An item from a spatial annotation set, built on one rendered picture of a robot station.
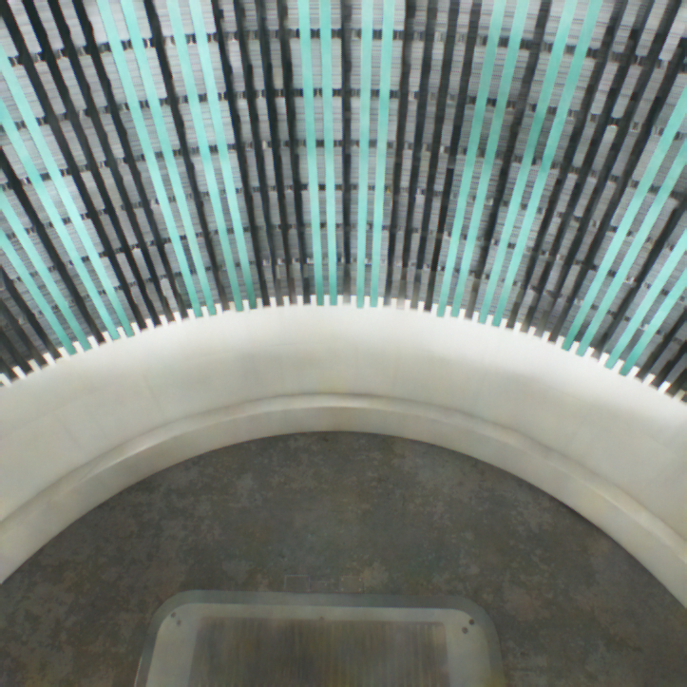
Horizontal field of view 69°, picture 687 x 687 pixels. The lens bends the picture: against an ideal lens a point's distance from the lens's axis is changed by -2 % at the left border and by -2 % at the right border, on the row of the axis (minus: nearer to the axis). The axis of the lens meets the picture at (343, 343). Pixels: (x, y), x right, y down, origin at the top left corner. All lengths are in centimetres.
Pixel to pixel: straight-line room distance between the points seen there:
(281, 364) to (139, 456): 38
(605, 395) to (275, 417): 72
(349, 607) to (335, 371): 52
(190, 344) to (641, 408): 74
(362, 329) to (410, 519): 49
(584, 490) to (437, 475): 32
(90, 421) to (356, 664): 69
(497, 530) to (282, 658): 59
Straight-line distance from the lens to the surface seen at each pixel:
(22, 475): 121
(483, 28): 62
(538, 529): 127
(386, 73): 64
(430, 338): 90
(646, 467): 115
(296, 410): 122
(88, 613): 126
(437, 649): 85
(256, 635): 85
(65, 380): 93
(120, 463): 125
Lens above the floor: 112
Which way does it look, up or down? 49 degrees down
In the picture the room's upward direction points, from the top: 1 degrees counter-clockwise
